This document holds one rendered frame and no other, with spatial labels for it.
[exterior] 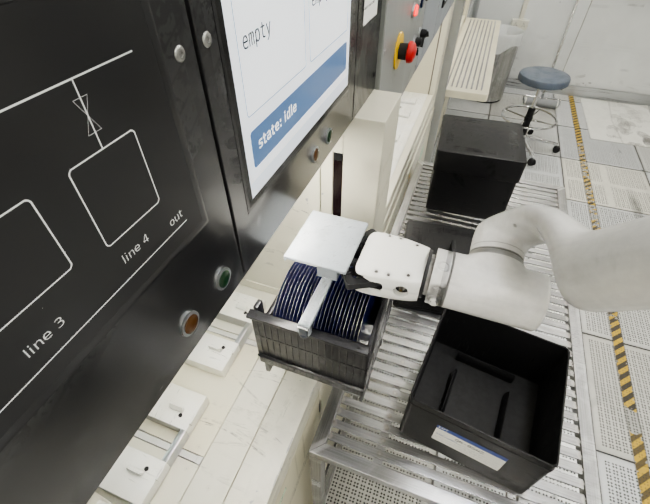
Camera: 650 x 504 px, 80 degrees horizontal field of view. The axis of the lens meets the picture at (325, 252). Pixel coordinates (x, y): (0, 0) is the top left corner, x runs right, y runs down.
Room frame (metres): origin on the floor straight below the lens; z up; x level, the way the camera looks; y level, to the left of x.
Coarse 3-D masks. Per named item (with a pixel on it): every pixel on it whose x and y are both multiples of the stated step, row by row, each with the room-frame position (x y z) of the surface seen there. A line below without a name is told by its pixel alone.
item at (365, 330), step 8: (376, 296) 0.47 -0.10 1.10; (368, 304) 0.41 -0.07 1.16; (376, 304) 0.48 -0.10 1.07; (368, 312) 0.41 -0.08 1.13; (376, 312) 0.49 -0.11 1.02; (368, 320) 0.42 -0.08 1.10; (360, 328) 0.36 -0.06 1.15; (368, 328) 0.43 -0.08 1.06; (360, 336) 0.37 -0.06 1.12; (368, 336) 0.44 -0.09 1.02
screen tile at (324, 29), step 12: (336, 0) 0.50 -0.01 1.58; (324, 12) 0.46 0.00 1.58; (336, 12) 0.50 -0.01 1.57; (312, 24) 0.43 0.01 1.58; (324, 24) 0.46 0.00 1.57; (336, 24) 0.50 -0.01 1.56; (312, 36) 0.43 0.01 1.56; (324, 36) 0.46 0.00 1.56; (336, 36) 0.50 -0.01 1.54; (312, 48) 0.43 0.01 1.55; (324, 48) 0.46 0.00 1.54; (312, 60) 0.43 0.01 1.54
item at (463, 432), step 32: (448, 320) 0.58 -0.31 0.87; (480, 320) 0.55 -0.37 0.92; (448, 352) 0.55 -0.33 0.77; (480, 352) 0.53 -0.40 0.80; (512, 352) 0.50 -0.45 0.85; (544, 352) 0.48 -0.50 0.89; (416, 384) 0.38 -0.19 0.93; (448, 384) 0.46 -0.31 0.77; (480, 384) 0.46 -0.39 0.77; (512, 384) 0.46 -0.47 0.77; (544, 384) 0.44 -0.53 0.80; (416, 416) 0.34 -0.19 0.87; (448, 416) 0.31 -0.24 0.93; (480, 416) 0.38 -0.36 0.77; (512, 416) 0.38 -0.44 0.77; (544, 416) 0.35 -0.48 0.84; (448, 448) 0.30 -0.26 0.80; (480, 448) 0.28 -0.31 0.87; (512, 448) 0.26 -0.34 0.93; (544, 448) 0.28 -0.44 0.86; (512, 480) 0.24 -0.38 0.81
